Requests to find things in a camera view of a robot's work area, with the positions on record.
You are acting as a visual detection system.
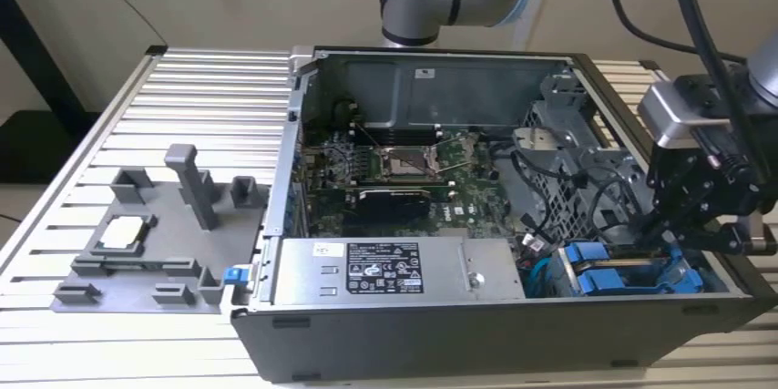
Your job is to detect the silver metal bracket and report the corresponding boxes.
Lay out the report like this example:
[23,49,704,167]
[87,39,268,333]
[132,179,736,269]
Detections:
[513,127,579,152]

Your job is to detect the blue data cable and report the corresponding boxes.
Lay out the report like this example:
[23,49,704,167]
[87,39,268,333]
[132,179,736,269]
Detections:
[525,254,553,298]

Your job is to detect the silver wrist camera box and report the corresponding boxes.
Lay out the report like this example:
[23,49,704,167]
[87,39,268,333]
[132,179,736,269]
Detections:
[635,81,734,149]

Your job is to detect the silver power supply unit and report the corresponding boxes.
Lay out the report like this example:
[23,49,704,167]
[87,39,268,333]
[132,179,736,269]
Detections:
[270,237,526,304]

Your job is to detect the metal socket cover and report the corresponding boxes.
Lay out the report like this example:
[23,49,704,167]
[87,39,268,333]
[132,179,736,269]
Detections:
[425,130,483,181]

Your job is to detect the green motherboard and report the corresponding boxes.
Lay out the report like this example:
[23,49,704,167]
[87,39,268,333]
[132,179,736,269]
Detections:
[300,130,526,239]

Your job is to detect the CPU socket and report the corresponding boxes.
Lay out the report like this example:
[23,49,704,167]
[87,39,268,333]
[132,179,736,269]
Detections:
[377,146,438,179]

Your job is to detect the thin locking lever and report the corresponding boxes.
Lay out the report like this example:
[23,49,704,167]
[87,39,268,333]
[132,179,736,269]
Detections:
[351,120,386,154]

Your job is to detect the black graphics card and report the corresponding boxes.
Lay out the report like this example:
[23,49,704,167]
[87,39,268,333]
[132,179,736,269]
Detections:
[351,186,434,229]

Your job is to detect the dark grey fan shroud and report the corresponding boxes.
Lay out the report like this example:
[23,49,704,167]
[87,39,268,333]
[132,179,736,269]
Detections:
[338,58,550,131]

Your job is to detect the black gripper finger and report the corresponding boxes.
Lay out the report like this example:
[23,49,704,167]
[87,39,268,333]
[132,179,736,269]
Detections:
[635,178,712,249]
[704,185,764,255]

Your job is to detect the dark grey PC case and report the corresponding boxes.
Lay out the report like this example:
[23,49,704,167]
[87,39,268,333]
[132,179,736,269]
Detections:
[228,45,778,384]

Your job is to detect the metal disk bay cage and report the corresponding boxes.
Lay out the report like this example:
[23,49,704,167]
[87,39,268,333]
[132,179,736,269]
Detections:
[513,67,670,249]

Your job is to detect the black RAM slots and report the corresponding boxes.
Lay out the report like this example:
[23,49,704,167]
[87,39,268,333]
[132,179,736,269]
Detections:
[358,126,449,148]

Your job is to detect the blue case latch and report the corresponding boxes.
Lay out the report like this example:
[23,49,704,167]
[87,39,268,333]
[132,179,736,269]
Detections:
[223,265,251,289]

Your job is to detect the silver CPU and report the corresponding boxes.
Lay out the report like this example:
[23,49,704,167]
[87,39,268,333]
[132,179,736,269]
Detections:
[99,214,152,250]

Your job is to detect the black wire with labelled plug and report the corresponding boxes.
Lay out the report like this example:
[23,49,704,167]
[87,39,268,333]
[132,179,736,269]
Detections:
[514,206,553,253]

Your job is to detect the black disk wire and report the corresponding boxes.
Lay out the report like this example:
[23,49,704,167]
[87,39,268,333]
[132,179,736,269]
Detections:
[511,149,646,247]

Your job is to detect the grey parts rack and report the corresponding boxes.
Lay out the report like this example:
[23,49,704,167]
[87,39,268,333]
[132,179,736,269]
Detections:
[51,142,272,315]

